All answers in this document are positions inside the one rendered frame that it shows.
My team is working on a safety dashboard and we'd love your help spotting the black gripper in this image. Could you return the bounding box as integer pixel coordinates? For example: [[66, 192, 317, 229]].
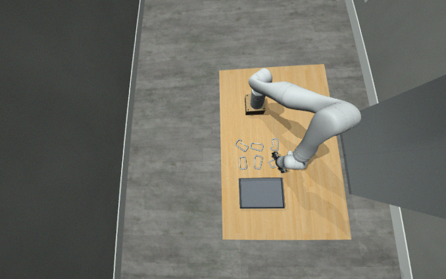
[[272, 152, 287, 173]]

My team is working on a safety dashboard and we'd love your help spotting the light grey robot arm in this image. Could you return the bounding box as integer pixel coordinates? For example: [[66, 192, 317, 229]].
[[249, 68, 361, 170]]

